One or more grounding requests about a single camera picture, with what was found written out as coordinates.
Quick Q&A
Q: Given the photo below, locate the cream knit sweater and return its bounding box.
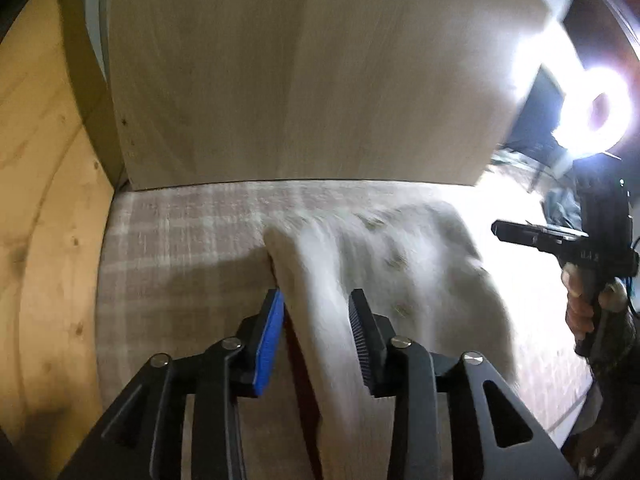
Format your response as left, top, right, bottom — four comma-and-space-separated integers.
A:
264, 202, 516, 479

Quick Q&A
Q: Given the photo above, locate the person right hand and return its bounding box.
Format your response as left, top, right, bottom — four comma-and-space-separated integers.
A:
561, 263, 628, 342

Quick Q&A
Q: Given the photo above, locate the dark teal jacket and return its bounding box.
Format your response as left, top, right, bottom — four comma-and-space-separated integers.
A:
542, 188, 582, 231

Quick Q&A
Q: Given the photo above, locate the plaid bed sheet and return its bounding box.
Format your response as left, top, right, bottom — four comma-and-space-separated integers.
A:
96, 172, 591, 479

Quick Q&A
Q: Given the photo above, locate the pine wood headboard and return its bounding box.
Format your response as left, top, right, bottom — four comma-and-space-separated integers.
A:
1, 0, 124, 479

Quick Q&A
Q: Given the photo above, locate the light wood wardrobe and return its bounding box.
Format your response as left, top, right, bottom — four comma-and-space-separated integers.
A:
104, 0, 573, 190

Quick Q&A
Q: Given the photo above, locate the ring light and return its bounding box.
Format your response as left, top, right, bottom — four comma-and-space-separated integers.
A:
508, 34, 636, 162

